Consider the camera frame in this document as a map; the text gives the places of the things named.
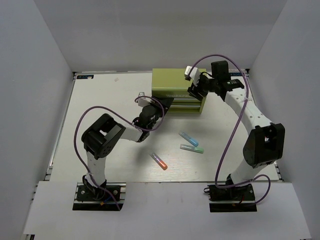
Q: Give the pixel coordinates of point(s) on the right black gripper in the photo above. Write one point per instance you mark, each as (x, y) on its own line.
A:
(194, 90)

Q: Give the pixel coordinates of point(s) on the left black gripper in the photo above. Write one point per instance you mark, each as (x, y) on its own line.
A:
(167, 102)

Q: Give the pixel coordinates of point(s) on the blue highlighter pen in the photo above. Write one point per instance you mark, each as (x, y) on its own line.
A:
(188, 138)

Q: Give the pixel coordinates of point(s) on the green highlighter pen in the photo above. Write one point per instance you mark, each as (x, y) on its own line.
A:
(191, 148)

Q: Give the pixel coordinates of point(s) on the orange highlighter pen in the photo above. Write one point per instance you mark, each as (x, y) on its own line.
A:
(158, 160)

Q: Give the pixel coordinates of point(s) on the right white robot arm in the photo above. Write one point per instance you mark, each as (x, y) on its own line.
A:
(265, 141)

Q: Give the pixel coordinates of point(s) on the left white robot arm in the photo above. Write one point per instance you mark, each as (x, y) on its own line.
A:
(101, 137)

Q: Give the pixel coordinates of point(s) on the green metal drawer cabinet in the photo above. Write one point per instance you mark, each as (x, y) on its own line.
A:
(171, 83)

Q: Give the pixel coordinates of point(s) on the right blue label sticker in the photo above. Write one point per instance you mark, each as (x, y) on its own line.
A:
(235, 74)

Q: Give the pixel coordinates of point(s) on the blue label sticker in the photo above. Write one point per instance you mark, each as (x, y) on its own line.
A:
(85, 77)
(235, 74)

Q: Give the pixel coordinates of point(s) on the left blue label sticker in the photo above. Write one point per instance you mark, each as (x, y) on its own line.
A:
(85, 77)

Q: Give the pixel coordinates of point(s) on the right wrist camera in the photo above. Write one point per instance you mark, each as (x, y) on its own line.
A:
(192, 73)

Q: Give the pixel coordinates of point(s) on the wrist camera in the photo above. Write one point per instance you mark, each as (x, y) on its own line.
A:
(142, 101)
(192, 73)

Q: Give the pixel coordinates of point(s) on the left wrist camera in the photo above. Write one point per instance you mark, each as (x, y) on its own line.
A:
(142, 101)

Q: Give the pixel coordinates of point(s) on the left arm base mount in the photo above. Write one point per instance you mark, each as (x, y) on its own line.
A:
(85, 200)

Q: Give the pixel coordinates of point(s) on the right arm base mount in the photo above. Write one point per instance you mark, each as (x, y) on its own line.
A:
(240, 199)

